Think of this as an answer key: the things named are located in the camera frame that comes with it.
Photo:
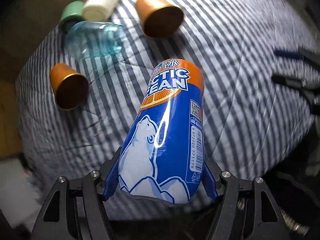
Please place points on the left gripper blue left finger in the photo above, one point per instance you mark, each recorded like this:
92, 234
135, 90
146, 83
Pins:
110, 176

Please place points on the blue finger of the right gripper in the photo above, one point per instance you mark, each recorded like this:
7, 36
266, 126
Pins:
288, 54
287, 81

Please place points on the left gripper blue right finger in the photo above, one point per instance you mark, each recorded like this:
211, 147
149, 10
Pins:
209, 183

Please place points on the blue orange Arctic Ocean cup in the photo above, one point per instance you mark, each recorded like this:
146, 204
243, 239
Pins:
162, 156

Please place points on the small copper cup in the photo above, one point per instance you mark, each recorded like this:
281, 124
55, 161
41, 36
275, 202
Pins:
70, 88

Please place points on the large copper patterned cup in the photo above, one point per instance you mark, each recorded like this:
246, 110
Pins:
159, 18

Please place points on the green cup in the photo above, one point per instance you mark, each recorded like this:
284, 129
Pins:
71, 15

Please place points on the white cream cup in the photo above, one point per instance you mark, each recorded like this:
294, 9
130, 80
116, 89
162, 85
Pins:
98, 10

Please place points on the striped blue white bedsheet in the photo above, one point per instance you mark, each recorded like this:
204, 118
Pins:
250, 123

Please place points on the wooden plank headboard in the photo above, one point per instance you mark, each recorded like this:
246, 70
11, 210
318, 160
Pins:
11, 143

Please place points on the clear blue glass jar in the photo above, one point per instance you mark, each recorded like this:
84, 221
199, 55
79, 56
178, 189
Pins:
88, 39

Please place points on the light beige wooden board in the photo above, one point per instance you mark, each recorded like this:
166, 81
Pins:
23, 27

